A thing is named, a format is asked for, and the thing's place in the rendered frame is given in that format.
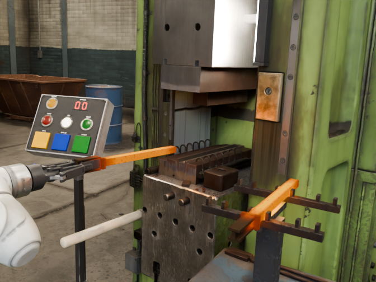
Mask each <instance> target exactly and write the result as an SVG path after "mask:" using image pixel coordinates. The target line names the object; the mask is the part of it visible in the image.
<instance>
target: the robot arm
mask: <svg viewBox="0 0 376 282"><path fill-rule="evenodd" d="M98 168H100V159H93V160H90V161H84V162H80V163H79V164H77V165H75V161H74V160H72V162H70V161H64V162H57V163H50V164H37V163H32V164H26V165H23V164H21V163H18V164H13V165H9V166H2V167H0V263H1V264H3V265H5V266H8V267H20V266H23V265H25V264H27V263H28V262H30V261H31V260H32V259H33V258H34V257H35V256H36V255H37V253H38V251H39V249H40V246H41V237H40V232H39V230H38V227H37V225H36V223H35V222H34V220H33V219H32V217H31V216H30V214H29V213H28V212H27V211H26V209H25V208H24V207H23V206H22V205H21V204H20V203H19V202H18V201H17V200H16V199H17V198H21V197H24V196H28V195H29V194H30V192H33V191H37V190H41V189H42V188H43V187H44V185H45V183H46V182H54V181H55V180H60V183H63V182H65V181H66V180H70V179H72V178H75V177H78V176H81V175H84V174H85V172H86V171H90V170H95V169H98Z"/></svg>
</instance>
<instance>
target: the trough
mask: <svg viewBox="0 0 376 282"><path fill-rule="evenodd" d="M238 146H240V145H230V146H227V147H223V148H219V149H215V150H212V151H208V152H204V153H199V154H195V155H192V156H188V157H184V158H180V159H178V162H179V163H183V164H185V163H184V162H183V161H186V160H189V159H193V158H197V157H201V156H205V155H207V154H212V153H215V152H220V151H223V150H226V149H230V148H234V147H238Z"/></svg>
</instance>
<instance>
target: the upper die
mask: <svg viewBox="0 0 376 282"><path fill-rule="evenodd" d="M257 72H258V68H210V67H192V66H183V65H167V64H162V68H161V88H162V89H168V90H177V91H186V92H196V93H206V92H221V91H236V90H252V89H256V87H257Z"/></svg>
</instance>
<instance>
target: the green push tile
mask: <svg viewBox="0 0 376 282"><path fill-rule="evenodd" d="M90 142H91V137H84V136H78V135H76V136H75V139H74V142H73V147H72V152H75V153H85V154H87V153H88V149H89V146H90Z"/></svg>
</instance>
